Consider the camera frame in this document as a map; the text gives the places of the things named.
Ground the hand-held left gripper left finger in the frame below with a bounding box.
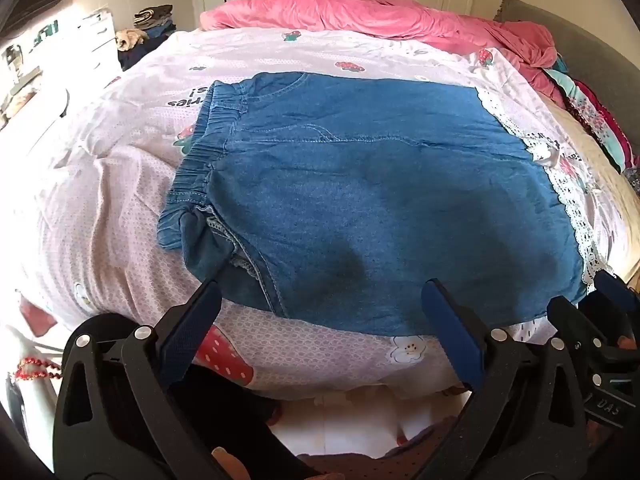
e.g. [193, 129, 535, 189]
[52, 277, 251, 480]

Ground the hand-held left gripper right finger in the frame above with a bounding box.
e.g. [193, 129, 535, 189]
[415, 279, 596, 480]

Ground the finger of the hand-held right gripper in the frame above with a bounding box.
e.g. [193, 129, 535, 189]
[594, 270, 640, 321]
[547, 297, 608, 361]

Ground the blue denim pants lace trim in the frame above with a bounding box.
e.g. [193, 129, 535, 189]
[157, 71, 613, 336]

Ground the person's left hand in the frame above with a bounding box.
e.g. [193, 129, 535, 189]
[211, 446, 253, 480]

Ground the beige bed sheet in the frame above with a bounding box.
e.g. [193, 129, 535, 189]
[545, 95, 640, 286]

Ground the white printed blanket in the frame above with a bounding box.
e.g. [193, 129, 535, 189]
[0, 27, 640, 401]

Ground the grey headboard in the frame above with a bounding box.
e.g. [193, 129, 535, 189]
[492, 0, 640, 171]

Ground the beige cloth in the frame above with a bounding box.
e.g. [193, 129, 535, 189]
[116, 29, 150, 51]

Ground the white dresser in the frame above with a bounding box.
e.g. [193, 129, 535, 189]
[0, 5, 123, 126]

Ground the pile of folded clothes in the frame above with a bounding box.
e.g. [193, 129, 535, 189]
[132, 4, 177, 38]

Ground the pink duvet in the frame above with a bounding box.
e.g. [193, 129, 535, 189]
[200, 0, 563, 111]

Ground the red bead string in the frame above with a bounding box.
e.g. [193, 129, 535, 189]
[12, 355, 63, 381]

